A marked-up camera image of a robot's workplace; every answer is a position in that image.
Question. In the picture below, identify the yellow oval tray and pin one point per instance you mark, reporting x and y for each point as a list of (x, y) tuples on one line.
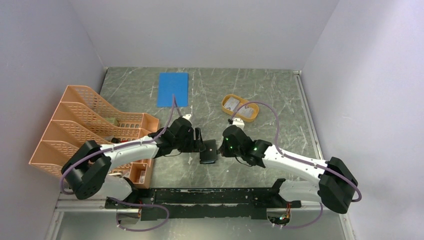
[(242, 103)]

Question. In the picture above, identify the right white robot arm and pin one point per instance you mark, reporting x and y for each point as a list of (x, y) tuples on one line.
[(328, 182)]

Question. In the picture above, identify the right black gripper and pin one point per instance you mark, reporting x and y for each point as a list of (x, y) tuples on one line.
[(224, 151)]

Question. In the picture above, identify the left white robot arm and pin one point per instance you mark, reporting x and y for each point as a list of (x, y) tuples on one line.
[(87, 172)]

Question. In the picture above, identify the silver VIP card stack left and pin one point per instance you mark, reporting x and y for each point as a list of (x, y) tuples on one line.
[(231, 104)]

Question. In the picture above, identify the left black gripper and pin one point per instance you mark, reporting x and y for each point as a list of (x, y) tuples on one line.
[(194, 145)]

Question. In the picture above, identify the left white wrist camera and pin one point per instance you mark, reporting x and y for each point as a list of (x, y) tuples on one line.
[(188, 117)]

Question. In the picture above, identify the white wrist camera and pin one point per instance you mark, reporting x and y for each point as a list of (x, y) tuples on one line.
[(237, 122), (188, 117)]

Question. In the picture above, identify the black card holder wallet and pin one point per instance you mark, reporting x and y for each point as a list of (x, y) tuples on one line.
[(208, 154)]

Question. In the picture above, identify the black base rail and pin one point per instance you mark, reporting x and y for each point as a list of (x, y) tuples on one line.
[(198, 203)]

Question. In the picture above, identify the orange mesh file rack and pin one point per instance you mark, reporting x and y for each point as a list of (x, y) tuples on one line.
[(83, 115)]

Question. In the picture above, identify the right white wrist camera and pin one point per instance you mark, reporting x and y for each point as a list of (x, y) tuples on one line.
[(237, 122)]

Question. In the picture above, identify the blue flat mat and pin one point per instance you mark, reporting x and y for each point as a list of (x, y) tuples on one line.
[(173, 84)]

